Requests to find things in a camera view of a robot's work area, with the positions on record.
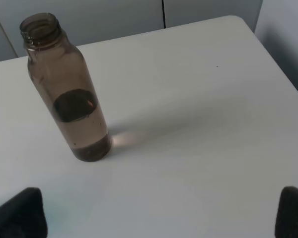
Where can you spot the brown transparent plastic bottle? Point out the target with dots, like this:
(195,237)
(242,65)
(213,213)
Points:
(60,75)

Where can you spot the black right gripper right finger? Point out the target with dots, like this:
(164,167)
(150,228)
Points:
(286,225)

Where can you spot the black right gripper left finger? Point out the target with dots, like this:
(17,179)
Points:
(23,216)

